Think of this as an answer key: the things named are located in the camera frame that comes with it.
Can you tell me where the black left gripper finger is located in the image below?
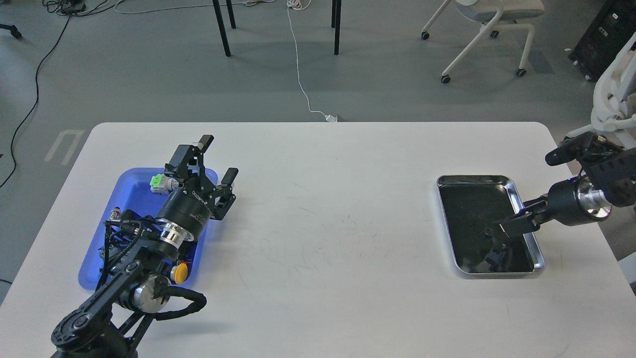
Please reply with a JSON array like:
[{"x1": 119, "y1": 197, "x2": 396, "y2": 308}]
[
  {"x1": 164, "y1": 135, "x2": 214, "y2": 180},
  {"x1": 219, "y1": 168, "x2": 239, "y2": 199}
]

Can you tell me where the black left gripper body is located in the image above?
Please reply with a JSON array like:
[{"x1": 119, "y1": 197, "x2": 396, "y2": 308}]
[{"x1": 156, "y1": 175, "x2": 236, "y2": 244}]

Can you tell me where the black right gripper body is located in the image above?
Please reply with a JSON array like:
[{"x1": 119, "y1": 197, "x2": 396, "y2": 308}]
[{"x1": 539, "y1": 177, "x2": 613, "y2": 226}]

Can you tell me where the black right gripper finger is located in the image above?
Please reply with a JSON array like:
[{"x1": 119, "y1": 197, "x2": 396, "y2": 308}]
[
  {"x1": 515, "y1": 198, "x2": 547, "y2": 215},
  {"x1": 490, "y1": 211, "x2": 541, "y2": 240}
]

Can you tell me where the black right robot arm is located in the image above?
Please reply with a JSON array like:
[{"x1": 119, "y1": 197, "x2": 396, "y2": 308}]
[{"x1": 483, "y1": 132, "x2": 636, "y2": 241}]

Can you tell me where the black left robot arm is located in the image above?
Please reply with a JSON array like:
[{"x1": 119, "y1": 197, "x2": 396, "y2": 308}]
[{"x1": 51, "y1": 135, "x2": 239, "y2": 358}]

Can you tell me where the green white connector part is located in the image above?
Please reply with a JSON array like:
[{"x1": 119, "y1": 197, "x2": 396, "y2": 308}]
[{"x1": 150, "y1": 174, "x2": 180, "y2": 195}]

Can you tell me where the silver metal tray black inside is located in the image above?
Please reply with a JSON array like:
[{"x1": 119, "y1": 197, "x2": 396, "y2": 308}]
[{"x1": 437, "y1": 175, "x2": 546, "y2": 278}]

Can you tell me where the yellow push button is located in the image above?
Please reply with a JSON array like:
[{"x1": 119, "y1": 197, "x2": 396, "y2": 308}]
[{"x1": 169, "y1": 262, "x2": 189, "y2": 285}]

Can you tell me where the white mesh office chair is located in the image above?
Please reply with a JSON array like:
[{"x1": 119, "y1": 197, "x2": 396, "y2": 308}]
[{"x1": 566, "y1": 34, "x2": 636, "y2": 149}]

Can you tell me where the black table leg left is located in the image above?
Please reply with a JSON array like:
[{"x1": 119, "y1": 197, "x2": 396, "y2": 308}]
[{"x1": 213, "y1": 0, "x2": 237, "y2": 57}]

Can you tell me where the black table leg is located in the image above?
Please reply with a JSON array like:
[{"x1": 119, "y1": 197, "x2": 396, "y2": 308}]
[
  {"x1": 331, "y1": 0, "x2": 342, "y2": 55},
  {"x1": 213, "y1": 0, "x2": 237, "y2": 57}
]

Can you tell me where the black equipment case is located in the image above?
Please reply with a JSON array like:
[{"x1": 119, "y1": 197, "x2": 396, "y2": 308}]
[{"x1": 568, "y1": 0, "x2": 636, "y2": 82}]

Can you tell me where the black table leg right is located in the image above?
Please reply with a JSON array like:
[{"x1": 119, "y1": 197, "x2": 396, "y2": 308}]
[{"x1": 331, "y1": 0, "x2": 342, "y2": 55}]

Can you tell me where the white cable with plug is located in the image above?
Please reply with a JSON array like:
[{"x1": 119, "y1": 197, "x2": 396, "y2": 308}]
[{"x1": 287, "y1": 0, "x2": 339, "y2": 123}]

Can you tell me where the black floor cable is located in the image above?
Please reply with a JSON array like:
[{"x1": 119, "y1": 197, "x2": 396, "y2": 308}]
[{"x1": 0, "y1": 0, "x2": 115, "y2": 188}]

